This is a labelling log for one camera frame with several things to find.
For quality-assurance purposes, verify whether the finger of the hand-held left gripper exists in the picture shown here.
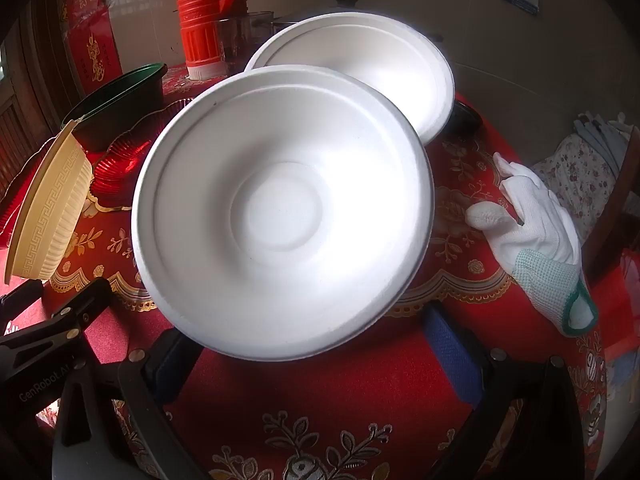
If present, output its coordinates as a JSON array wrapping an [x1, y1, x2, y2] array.
[[0, 279, 45, 318], [0, 278, 115, 361]]

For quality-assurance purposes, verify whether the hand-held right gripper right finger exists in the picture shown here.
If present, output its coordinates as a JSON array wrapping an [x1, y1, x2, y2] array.
[[422, 304, 587, 480]]

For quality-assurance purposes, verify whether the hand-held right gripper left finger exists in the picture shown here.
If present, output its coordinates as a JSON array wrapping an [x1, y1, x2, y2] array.
[[52, 331, 211, 480]]

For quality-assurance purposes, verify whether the cream patterned plastic bowl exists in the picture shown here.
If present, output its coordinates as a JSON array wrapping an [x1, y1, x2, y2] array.
[[4, 120, 95, 285]]

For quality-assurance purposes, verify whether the red ribbed plate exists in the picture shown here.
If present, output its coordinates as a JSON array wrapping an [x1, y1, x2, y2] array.
[[90, 97, 196, 211]]

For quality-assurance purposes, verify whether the green plastic bowl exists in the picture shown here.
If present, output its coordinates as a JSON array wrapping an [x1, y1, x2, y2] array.
[[61, 63, 168, 153]]

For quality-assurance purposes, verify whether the white plastic bowl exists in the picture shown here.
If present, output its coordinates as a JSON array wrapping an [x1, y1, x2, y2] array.
[[243, 11, 456, 147]]

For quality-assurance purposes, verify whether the red floral tablecloth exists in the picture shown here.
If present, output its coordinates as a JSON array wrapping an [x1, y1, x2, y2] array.
[[0, 62, 626, 480]]

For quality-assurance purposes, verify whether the white work glove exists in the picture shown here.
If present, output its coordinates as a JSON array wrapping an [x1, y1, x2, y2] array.
[[466, 152, 599, 337]]

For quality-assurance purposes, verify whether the wooden door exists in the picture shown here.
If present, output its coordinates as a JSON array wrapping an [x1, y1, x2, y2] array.
[[0, 0, 86, 211]]

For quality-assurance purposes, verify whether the wooden chair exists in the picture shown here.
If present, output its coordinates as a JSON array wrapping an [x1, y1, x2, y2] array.
[[582, 125, 640, 281]]

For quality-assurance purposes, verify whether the floral cushion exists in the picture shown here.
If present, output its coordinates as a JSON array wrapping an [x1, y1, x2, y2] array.
[[532, 135, 618, 221]]

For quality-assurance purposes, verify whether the small black round object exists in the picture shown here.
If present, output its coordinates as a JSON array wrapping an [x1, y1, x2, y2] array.
[[450, 100, 483, 133]]

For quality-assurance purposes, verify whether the clear glass jar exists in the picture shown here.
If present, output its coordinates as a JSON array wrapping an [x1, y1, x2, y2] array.
[[217, 12, 276, 63]]

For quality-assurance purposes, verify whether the orange thermos flask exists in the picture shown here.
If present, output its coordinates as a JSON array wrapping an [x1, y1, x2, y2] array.
[[172, 0, 248, 80]]

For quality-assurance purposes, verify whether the red wall hanging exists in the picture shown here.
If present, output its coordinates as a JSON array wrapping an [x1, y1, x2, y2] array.
[[60, 0, 123, 86]]

